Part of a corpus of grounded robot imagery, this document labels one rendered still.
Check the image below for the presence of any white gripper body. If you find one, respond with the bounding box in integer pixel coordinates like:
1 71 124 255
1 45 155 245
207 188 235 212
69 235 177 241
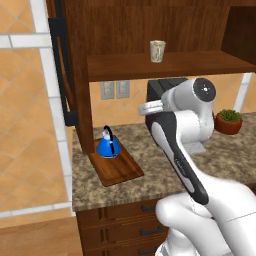
137 100 165 117

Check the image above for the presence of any pale patterned mug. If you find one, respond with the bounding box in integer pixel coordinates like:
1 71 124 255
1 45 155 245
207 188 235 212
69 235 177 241
149 39 167 64

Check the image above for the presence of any blue kettle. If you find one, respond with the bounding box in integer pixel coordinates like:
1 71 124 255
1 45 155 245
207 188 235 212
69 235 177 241
96 125 121 160

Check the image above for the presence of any wooden tray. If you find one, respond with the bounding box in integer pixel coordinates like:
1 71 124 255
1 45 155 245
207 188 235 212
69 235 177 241
87 137 145 188

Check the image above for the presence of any wooden cabinet door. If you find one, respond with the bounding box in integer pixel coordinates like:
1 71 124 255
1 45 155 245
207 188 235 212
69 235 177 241
221 4 256 66
45 0 95 155

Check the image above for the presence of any potted green plant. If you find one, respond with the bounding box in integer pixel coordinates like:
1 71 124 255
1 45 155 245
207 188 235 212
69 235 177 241
213 108 244 136

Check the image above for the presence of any wooden drawer front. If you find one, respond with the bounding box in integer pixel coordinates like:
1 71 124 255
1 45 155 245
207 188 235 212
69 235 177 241
105 199 162 220
107 218 168 244
109 237 168 256

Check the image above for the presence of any grey wall outlet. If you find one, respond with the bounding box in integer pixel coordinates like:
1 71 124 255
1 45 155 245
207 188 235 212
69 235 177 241
100 80 116 101
115 79 131 100

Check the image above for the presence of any wooden wall cabinet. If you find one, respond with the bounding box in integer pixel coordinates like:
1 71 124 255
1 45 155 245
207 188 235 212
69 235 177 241
63 0 256 83

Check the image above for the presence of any black cabinet door handle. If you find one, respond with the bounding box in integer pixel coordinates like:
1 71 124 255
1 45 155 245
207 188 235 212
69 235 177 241
48 0 80 128

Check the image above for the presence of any black drawer handle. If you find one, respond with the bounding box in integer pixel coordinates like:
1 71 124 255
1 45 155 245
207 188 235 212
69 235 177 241
138 225 164 237
140 204 158 213
137 245 160 256

